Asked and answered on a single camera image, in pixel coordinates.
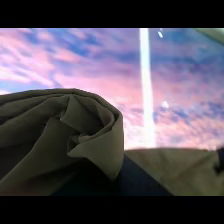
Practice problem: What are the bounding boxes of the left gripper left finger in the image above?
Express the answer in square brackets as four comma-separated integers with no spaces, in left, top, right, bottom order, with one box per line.
[52,161,120,197]

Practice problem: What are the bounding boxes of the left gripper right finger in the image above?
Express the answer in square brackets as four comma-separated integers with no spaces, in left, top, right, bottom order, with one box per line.
[115,153,173,197]

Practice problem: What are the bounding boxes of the olive green garment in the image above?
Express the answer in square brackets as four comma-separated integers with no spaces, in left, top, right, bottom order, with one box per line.
[0,27,224,197]

